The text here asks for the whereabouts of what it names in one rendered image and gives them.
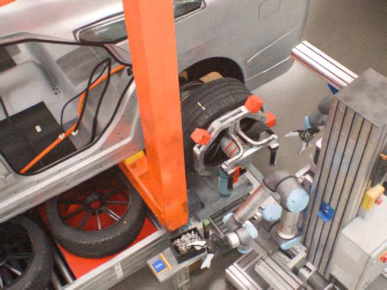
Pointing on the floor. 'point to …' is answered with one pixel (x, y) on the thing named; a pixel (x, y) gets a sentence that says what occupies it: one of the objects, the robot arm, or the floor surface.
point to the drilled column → (179, 279)
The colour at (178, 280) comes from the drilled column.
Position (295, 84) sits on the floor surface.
